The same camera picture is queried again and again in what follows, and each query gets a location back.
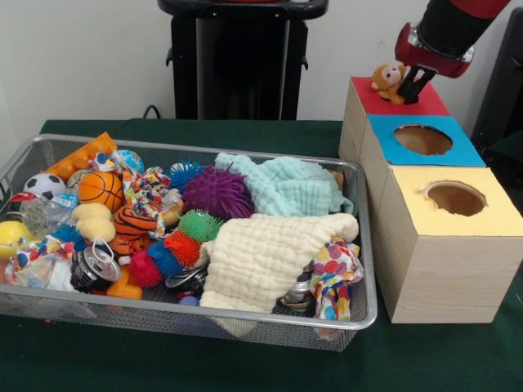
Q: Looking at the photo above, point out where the polka dot cloth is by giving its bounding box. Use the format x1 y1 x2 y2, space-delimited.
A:
309 240 364 323

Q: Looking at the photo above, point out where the purple spiky ball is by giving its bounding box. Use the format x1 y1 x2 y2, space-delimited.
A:
181 165 257 221

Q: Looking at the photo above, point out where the mint green cloth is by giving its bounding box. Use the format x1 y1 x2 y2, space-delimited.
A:
214 152 355 217

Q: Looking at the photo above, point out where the black and white soccer ball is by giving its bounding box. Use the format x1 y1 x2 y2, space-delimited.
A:
22 172 68 201

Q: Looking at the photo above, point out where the cream waffle cloth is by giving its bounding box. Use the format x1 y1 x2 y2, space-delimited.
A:
199 212 360 314

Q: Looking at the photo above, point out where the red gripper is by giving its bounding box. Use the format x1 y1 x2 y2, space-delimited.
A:
394 22 476 102

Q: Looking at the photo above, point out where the green spiky ball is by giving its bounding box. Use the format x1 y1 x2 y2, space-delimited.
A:
178 207 224 242

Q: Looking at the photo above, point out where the orange plastic block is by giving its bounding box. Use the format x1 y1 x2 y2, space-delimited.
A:
44 131 118 183

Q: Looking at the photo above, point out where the black cable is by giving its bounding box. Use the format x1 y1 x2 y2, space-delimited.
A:
141 104 169 120

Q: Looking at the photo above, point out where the brown monkey plush toy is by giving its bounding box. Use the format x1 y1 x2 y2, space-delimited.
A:
370 63 410 105

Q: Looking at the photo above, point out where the dark green table cloth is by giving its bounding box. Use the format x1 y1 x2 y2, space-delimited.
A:
0 117 523 392

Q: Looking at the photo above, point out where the silver mesh bin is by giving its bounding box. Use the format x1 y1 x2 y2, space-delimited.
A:
0 132 379 354

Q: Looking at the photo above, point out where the orange tiger plush toy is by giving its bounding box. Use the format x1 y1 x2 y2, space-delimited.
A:
108 203 160 262

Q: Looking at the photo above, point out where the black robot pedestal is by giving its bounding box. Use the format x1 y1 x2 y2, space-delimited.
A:
157 0 330 122

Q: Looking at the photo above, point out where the orange toy basketball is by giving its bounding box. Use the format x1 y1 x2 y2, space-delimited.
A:
77 170 125 214

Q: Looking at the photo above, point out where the yellow ball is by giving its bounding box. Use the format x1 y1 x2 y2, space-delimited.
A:
0 220 34 261

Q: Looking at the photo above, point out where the black frame stand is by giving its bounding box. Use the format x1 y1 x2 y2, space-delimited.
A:
469 6 523 193

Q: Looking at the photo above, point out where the wooden box with three holes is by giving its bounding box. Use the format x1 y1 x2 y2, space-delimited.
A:
337 73 523 326

